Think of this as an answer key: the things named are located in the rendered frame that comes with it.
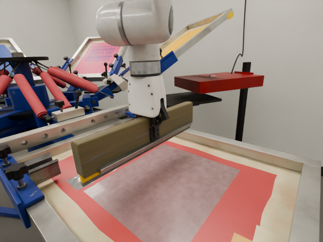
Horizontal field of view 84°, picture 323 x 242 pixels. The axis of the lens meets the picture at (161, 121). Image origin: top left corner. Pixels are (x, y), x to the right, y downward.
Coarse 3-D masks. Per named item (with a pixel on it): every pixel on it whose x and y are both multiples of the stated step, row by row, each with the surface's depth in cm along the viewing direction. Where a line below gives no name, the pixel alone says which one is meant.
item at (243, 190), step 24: (168, 144) 72; (144, 168) 57; (168, 168) 57; (192, 168) 56; (216, 168) 56; (240, 168) 55; (192, 192) 46; (216, 192) 46; (240, 192) 46; (264, 192) 45; (240, 216) 39
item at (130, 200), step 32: (64, 160) 64; (64, 192) 48; (96, 192) 48; (128, 192) 47; (160, 192) 47; (96, 224) 39; (128, 224) 38; (160, 224) 38; (192, 224) 38; (224, 224) 37
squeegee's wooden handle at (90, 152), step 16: (176, 112) 55; (192, 112) 63; (112, 128) 40; (128, 128) 41; (144, 128) 46; (160, 128) 50; (80, 144) 33; (96, 144) 36; (112, 144) 39; (128, 144) 42; (80, 160) 34; (96, 160) 36
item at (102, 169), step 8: (176, 128) 56; (184, 128) 58; (160, 136) 51; (168, 136) 52; (144, 144) 47; (152, 144) 47; (128, 152) 43; (136, 152) 43; (112, 160) 39; (120, 160) 40; (104, 168) 37
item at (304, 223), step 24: (120, 120) 92; (216, 144) 67; (240, 144) 62; (288, 168) 53; (312, 168) 48; (312, 192) 40; (48, 216) 37; (312, 216) 34; (48, 240) 32; (72, 240) 32; (288, 240) 32; (312, 240) 30
